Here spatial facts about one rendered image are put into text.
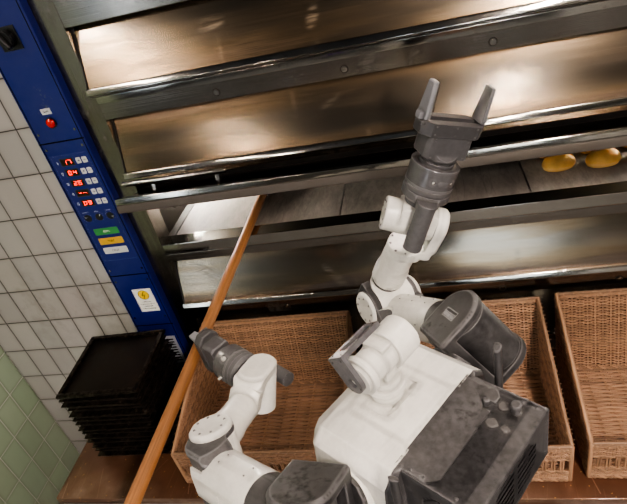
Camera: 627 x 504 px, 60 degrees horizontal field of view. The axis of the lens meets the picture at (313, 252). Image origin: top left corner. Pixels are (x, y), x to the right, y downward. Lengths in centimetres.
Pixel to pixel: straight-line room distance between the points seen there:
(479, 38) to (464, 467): 104
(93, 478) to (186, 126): 123
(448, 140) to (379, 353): 38
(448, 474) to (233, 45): 115
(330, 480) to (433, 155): 53
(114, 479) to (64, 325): 64
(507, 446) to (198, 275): 137
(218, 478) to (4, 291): 162
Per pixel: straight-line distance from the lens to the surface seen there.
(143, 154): 174
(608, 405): 194
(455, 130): 95
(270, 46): 150
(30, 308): 239
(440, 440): 82
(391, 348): 81
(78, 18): 168
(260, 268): 187
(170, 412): 127
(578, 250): 182
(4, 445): 269
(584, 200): 174
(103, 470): 215
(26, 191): 203
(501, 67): 154
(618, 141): 150
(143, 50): 163
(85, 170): 183
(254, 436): 196
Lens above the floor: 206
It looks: 33 degrees down
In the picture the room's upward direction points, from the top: 15 degrees counter-clockwise
